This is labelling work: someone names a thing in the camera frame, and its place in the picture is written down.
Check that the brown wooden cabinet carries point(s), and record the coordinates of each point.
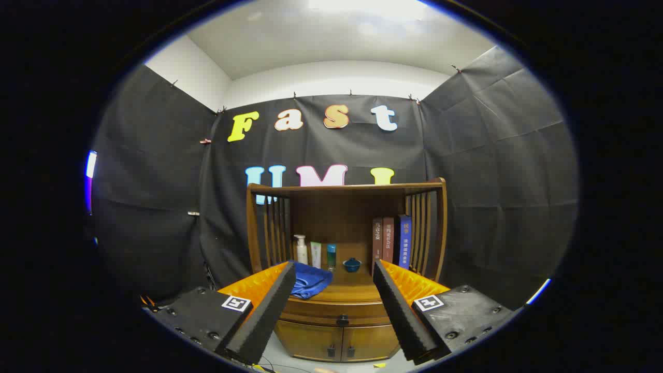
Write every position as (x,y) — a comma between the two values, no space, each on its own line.
(331,217)

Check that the brown wooden drawer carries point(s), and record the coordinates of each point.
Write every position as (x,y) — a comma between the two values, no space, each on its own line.
(321,313)

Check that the black drawer knob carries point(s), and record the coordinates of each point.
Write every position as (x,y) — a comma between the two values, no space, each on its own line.
(342,320)

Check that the reddish brown book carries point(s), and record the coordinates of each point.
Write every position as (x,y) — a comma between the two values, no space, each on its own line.
(388,241)

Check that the wooden countertop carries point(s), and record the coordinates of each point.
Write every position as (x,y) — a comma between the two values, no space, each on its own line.
(352,287)

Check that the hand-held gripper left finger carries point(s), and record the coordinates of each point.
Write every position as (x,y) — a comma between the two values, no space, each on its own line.
(264,316)

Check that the wooden cabinet door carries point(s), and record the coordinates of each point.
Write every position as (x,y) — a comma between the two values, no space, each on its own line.
(308,339)
(370,342)

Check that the white green tube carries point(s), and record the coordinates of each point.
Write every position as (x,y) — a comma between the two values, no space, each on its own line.
(316,255)

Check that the white pump bottle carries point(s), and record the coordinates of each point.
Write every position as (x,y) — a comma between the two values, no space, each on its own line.
(300,254)

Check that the blue book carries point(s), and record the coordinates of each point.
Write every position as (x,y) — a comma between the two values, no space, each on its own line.
(404,241)

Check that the blue lidded teacup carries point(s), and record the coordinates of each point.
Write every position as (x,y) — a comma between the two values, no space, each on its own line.
(351,266)

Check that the teal glass bottle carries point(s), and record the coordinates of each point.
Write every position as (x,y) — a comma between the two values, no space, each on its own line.
(331,256)

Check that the folded blue towel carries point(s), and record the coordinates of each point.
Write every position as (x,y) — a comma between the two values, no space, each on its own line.
(311,280)

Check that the dark brown book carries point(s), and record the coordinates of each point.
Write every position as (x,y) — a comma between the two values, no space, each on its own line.
(377,243)

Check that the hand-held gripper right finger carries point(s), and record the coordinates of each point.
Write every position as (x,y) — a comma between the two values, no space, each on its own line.
(399,311)

